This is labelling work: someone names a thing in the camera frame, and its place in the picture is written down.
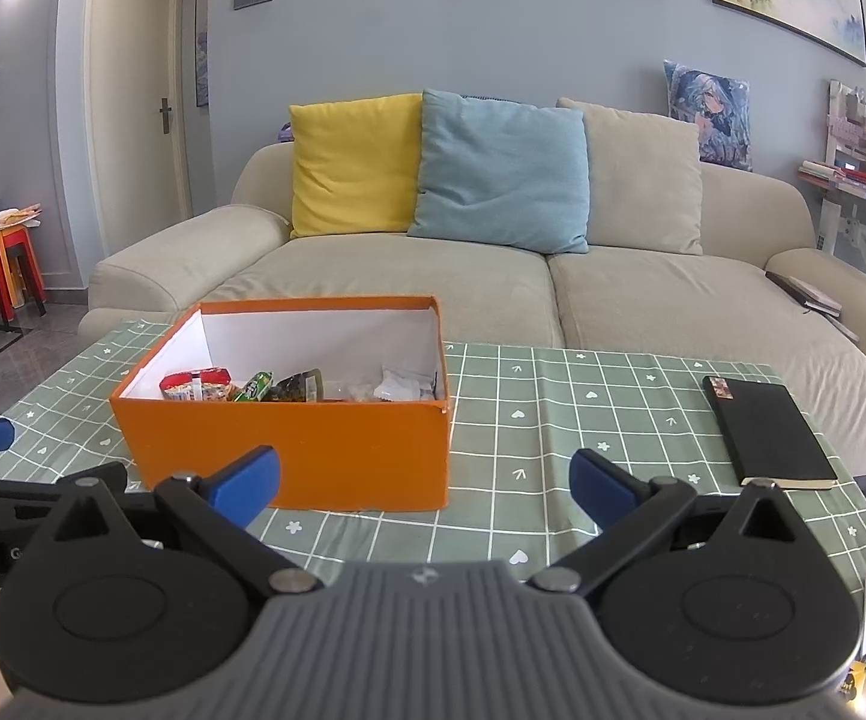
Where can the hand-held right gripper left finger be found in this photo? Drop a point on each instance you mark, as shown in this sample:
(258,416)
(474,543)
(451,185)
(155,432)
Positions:
(241,486)

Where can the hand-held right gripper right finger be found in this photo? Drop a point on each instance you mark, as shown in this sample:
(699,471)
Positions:
(601,484)

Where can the orange cardboard box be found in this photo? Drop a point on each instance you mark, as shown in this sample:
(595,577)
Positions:
(290,457)

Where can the green sausage stick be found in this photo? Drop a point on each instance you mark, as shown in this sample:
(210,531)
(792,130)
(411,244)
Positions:
(253,387)

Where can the dark green pickle packet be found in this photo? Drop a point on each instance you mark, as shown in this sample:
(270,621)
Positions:
(298,388)

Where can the green checked tablecloth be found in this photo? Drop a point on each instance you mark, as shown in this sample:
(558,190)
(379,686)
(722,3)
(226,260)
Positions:
(590,420)

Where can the black notebook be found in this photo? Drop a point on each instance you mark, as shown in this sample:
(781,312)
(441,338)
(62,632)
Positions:
(770,427)

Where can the red plastic stool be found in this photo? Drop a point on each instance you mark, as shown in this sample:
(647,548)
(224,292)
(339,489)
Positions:
(5,238)

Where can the white cloth bundle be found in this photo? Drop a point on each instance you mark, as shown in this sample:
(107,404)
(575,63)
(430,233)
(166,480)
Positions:
(5,219)

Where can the beige sofa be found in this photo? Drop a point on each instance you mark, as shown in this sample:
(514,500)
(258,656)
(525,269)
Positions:
(478,277)

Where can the dark book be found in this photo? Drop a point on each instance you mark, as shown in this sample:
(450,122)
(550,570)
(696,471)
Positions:
(808,292)

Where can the beige pillow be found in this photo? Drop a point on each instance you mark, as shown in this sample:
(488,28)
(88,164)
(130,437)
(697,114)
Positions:
(643,180)

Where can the yellow small box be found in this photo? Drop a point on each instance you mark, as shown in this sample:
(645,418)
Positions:
(856,679)

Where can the light blue pillow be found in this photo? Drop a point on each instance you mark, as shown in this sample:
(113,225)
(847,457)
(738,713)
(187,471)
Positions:
(500,172)

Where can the yellow pillow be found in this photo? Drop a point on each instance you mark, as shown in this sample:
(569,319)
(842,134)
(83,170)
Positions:
(350,165)

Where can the white door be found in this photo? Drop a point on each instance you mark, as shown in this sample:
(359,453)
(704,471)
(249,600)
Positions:
(132,90)

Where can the anime print pillow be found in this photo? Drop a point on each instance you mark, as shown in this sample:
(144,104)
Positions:
(710,112)

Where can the stack of books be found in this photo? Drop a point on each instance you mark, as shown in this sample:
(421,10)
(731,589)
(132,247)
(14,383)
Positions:
(860,184)

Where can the narrow wall hanging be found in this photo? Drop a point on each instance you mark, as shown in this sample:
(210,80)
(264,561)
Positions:
(202,30)

